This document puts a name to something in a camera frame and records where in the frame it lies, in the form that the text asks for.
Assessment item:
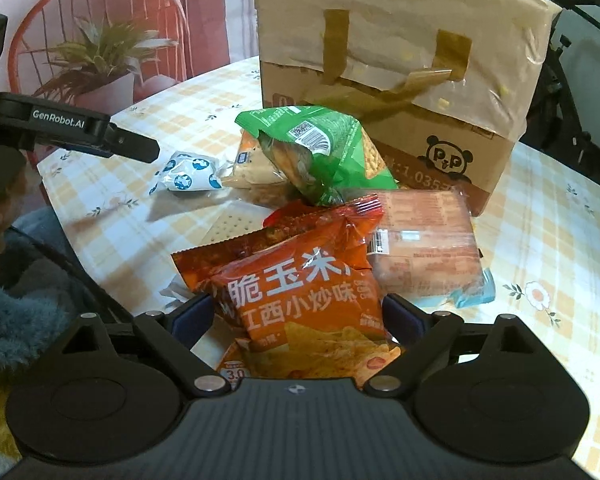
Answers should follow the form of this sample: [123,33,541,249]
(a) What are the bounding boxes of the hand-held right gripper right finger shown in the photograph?
[365,292,537,394]

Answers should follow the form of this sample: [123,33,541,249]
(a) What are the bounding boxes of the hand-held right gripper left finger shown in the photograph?
[60,292,231,394]

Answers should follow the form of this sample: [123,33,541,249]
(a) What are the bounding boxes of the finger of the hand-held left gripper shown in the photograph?
[62,122,161,163]

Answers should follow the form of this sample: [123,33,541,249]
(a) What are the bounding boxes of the orange cracker pack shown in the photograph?
[365,187,483,302]

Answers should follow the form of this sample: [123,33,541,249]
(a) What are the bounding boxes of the orange corn chip bag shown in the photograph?
[211,247,406,394]

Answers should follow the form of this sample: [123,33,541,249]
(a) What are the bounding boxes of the green snack bag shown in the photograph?
[235,105,400,207]

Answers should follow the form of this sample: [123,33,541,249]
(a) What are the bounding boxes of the cardboard box with plastic liner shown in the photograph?
[254,0,563,217]

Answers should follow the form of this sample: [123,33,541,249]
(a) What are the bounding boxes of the white blue dotted snack packet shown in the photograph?
[149,151,236,196]

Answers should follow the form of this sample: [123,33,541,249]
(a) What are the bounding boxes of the light blue snack packet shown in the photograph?
[449,267,496,309]

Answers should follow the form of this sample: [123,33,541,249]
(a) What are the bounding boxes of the white cracker packet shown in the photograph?
[207,205,277,247]

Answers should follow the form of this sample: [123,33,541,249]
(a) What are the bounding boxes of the clear bread packet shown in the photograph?
[223,127,301,206]

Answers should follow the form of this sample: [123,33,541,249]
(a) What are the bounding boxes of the dark red snack bag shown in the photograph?
[171,194,385,297]

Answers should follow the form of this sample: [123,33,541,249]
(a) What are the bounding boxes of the blue fuzzy garment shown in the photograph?
[0,207,128,461]

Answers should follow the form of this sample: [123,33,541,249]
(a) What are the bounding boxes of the checked floral tablecloth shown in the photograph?
[37,55,600,466]

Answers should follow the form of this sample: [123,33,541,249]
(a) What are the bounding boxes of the printed wall cloth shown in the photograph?
[0,0,261,107]

